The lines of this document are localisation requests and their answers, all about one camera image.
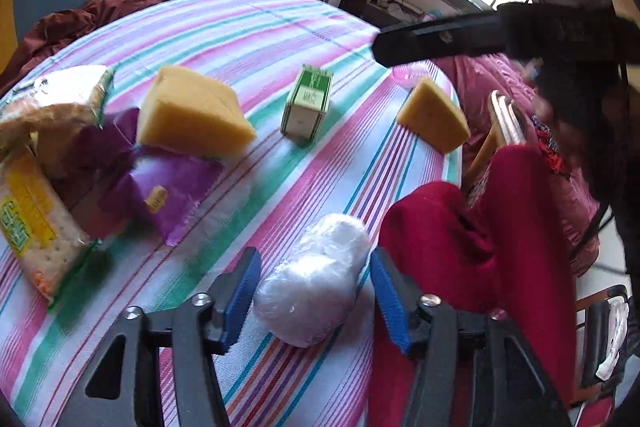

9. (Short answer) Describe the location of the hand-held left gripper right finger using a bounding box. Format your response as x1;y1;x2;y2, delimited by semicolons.
369;248;573;427

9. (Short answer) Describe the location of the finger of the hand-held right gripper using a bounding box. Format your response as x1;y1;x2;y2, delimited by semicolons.
372;9;506;68

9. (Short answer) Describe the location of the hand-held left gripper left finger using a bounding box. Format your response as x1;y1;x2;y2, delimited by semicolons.
57;247;263;427

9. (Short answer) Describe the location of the white plastic-wrapped bundle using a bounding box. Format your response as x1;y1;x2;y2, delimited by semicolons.
252;213;371;349

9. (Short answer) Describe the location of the small yellow sponge wedge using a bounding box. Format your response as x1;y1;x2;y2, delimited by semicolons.
396;77;471;154

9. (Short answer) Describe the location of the green and white carton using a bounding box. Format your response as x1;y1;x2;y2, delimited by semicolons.
280;64;335;145

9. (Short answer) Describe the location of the pink floral cloth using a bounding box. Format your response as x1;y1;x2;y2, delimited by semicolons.
435;54;601;278

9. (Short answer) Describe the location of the wooden chair back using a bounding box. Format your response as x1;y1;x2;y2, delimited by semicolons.
467;89;528;190

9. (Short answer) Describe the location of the person's red trouser leg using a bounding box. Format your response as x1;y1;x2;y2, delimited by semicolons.
367;147;576;427

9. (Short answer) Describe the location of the purple plastic wrapper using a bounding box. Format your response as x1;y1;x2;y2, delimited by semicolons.
65;107;226;248

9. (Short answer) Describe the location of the large yellow sponge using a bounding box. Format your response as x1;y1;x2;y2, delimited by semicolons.
136;66;258;159

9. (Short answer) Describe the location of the yellow label cracker packet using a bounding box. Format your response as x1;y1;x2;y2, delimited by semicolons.
0;142;98;308

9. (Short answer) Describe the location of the green edged cracker packet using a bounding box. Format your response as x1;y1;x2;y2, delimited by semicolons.
0;65;115;178

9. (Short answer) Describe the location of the maroon cloth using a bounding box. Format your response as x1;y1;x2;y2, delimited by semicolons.
0;0;166;92

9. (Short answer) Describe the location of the black cable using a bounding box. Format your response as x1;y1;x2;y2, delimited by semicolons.
575;202;612;258

